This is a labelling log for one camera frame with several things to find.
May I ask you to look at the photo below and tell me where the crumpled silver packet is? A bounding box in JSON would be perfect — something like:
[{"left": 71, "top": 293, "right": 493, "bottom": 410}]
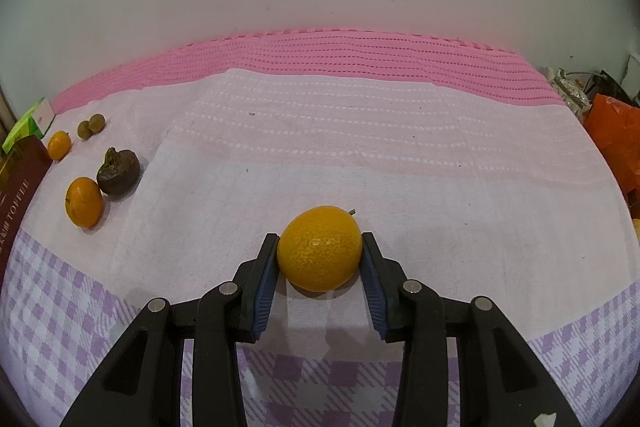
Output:
[{"left": 547, "top": 68, "right": 591, "bottom": 118}]

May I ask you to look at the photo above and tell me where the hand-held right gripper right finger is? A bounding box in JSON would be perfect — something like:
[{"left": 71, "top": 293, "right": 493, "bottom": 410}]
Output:
[{"left": 361, "top": 232, "right": 583, "bottom": 427}]

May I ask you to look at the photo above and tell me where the gold metal tin box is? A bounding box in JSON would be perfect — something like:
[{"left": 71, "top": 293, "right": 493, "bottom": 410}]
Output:
[{"left": 0, "top": 136, "right": 53, "bottom": 288}]

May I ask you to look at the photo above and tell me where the dark brown water chestnut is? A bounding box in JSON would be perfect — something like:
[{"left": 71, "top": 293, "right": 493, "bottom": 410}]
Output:
[{"left": 96, "top": 147, "right": 141, "bottom": 202}]

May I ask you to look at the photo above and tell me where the green tissue pack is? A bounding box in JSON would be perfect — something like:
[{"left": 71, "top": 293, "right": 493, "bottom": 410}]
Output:
[{"left": 2, "top": 98, "right": 57, "bottom": 154}]

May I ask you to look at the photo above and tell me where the pink and purple checked blanket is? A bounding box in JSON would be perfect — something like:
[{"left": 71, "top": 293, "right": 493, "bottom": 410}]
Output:
[{"left": 0, "top": 27, "right": 640, "bottom": 427}]

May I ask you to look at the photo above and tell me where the orange mandarin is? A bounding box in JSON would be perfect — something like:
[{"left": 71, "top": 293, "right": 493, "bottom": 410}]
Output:
[
  {"left": 277, "top": 205, "right": 363, "bottom": 293},
  {"left": 65, "top": 177, "right": 105, "bottom": 229},
  {"left": 47, "top": 130, "right": 72, "bottom": 162}
]

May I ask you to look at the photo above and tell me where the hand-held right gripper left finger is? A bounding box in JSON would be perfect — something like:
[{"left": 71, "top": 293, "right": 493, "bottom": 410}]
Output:
[{"left": 60, "top": 233, "right": 279, "bottom": 427}]

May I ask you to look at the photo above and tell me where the orange plastic bag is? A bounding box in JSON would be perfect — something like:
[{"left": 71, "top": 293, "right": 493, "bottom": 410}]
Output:
[{"left": 582, "top": 93, "right": 640, "bottom": 202}]

